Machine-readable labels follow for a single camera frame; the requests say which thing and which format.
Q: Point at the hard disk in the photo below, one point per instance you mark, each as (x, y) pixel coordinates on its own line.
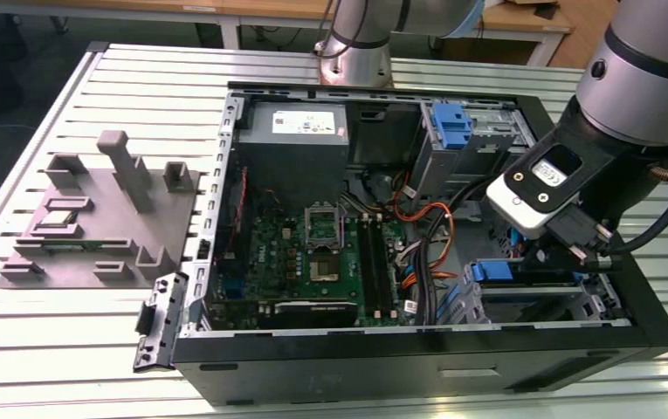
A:
(493, 271)

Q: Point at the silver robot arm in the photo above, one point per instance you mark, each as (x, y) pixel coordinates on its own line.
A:
(350, 57)

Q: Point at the metal disk bay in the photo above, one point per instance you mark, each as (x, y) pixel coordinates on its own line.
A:
(532, 291)

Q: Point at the metal drive cage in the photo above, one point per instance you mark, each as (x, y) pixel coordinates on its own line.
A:
(485, 126)

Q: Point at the blue drive latch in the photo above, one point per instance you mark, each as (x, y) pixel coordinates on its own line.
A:
(453, 126)

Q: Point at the wooden cabinet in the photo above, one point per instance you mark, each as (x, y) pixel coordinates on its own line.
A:
(587, 35)

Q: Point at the RAM slot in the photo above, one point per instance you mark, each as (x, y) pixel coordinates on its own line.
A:
(366, 266)
(373, 266)
(381, 266)

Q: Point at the CPU socket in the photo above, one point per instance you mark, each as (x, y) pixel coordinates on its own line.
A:
(326, 270)

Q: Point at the grey power supply unit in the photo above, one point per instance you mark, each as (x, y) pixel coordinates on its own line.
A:
(286, 166)

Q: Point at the black graphics card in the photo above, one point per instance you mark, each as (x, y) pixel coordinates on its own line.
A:
(310, 310)

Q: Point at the green motherboard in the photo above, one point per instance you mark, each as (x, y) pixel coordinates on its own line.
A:
(275, 262)

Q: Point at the black open PC case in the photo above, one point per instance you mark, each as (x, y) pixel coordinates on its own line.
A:
(369, 371)

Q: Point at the blue expansion slot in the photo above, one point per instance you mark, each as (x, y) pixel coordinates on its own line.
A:
(234, 288)

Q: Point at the grey parts rack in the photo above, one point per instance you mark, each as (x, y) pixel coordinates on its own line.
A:
(113, 244)

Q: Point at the green RAM stick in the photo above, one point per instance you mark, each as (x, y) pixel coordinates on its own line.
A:
(94, 244)

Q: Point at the CPU chip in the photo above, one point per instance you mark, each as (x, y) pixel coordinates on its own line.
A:
(56, 219)

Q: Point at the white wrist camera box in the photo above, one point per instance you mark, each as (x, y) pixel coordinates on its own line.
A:
(520, 209)

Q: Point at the wooden desk white frame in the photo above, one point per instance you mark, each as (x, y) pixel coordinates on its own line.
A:
(549, 19)

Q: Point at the metal card retention bracket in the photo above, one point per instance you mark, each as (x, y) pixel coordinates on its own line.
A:
(162, 314)

